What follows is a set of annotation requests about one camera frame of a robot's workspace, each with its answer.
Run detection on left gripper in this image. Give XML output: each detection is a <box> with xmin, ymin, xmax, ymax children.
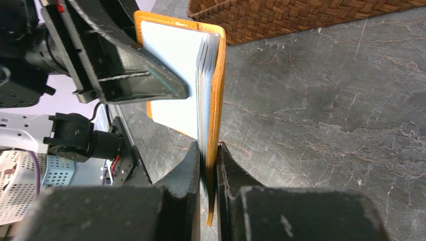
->
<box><xmin>1</xmin><ymin>1</ymin><xmax>189</xmax><ymax>108</ymax></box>

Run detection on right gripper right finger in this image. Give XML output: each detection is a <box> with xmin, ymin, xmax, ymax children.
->
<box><xmin>217</xmin><ymin>143</ymin><xmax>390</xmax><ymax>240</ymax></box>

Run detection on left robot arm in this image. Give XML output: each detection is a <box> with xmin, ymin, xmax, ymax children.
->
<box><xmin>1</xmin><ymin>1</ymin><xmax>189</xmax><ymax>162</ymax></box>

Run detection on yellow leather card holder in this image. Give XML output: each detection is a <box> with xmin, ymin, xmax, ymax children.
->
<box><xmin>134</xmin><ymin>11</ymin><xmax>227</xmax><ymax>226</ymax></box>

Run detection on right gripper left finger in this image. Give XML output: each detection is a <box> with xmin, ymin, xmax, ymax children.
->
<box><xmin>15</xmin><ymin>142</ymin><xmax>200</xmax><ymax>240</ymax></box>

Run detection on brown woven basket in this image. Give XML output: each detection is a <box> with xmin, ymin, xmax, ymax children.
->
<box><xmin>186</xmin><ymin>0</ymin><xmax>425</xmax><ymax>45</ymax></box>

